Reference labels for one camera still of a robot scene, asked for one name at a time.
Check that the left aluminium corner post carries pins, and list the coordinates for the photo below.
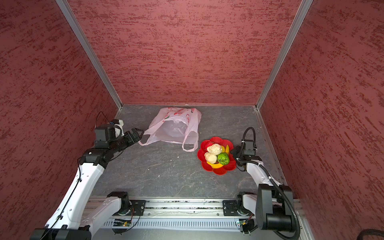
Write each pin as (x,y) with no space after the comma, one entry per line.
(79,33)

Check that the beige fake fruit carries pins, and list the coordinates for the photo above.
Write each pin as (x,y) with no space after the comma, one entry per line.
(215,149)
(211,158)

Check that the right aluminium corner post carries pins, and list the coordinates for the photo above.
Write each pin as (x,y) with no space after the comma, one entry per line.
(290,37)

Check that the pink plastic bag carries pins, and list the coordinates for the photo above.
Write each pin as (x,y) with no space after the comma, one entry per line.
(176,126)

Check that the green fake fruit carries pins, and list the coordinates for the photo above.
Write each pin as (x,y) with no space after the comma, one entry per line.
(223,159)

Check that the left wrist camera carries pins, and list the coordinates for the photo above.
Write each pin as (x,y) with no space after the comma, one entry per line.
(108,133)

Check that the red flower-shaped bowl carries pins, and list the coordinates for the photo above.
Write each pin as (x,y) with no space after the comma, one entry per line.
(203,149)

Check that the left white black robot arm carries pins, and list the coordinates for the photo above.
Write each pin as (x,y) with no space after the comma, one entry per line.
(68,223)

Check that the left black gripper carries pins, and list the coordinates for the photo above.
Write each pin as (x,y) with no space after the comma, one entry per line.
(131,140)

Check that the white slotted cable duct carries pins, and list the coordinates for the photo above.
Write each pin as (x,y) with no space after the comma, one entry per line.
(218,224)

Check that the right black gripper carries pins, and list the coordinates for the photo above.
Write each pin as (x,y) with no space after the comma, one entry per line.
(234,151)

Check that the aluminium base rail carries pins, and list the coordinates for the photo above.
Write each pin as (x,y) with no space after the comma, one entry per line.
(183,208)

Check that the aluminium corner post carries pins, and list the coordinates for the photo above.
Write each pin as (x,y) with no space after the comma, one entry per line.
(290,37)
(79,33)

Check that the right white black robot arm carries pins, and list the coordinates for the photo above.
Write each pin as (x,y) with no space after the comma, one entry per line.
(273,205)

